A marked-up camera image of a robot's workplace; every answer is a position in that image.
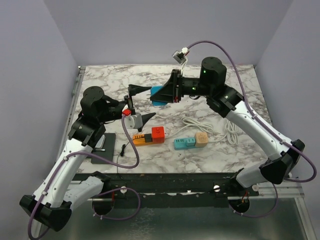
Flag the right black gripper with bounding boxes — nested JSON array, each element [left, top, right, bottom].
[[150, 69, 213, 103]]

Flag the blue cube socket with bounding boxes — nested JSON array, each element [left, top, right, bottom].
[[150, 85, 168, 107]]

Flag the red cube socket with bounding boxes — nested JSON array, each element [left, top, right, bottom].
[[151, 126, 165, 144]]

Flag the orange power strip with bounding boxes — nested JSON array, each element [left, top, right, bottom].
[[132, 133, 153, 147]]

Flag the black charger with cable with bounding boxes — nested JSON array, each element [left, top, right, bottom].
[[116, 133, 153, 163]]

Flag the teal power strip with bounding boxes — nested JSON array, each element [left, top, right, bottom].
[[173, 137, 196, 151]]

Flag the small teal plug adapter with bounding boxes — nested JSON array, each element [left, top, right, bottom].
[[186, 137, 196, 147]]

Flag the beige cube socket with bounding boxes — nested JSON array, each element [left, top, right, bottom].
[[194, 132, 209, 148]]

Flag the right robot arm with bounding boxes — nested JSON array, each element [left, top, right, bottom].
[[150, 56, 305, 196]]

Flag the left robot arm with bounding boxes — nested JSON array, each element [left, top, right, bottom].
[[19, 84, 154, 232]]

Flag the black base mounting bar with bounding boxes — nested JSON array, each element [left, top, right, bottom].
[[72, 171, 261, 209]]

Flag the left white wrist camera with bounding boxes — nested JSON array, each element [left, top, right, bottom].
[[122, 108, 143, 132]]

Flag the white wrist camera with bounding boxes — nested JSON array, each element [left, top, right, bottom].
[[122, 108, 143, 132], [172, 47, 190, 72]]

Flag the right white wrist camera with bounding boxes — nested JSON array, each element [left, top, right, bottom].
[[172, 47, 190, 72]]

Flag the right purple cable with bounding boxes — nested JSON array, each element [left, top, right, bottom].
[[187, 40, 317, 218]]

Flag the purple cable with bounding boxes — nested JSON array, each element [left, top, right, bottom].
[[187, 40, 317, 218], [27, 113, 141, 240]]

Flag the white teal-strip cord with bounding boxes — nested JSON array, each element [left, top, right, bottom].
[[207, 118, 240, 145]]

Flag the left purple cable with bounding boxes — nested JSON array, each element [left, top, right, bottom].
[[27, 113, 141, 240]]

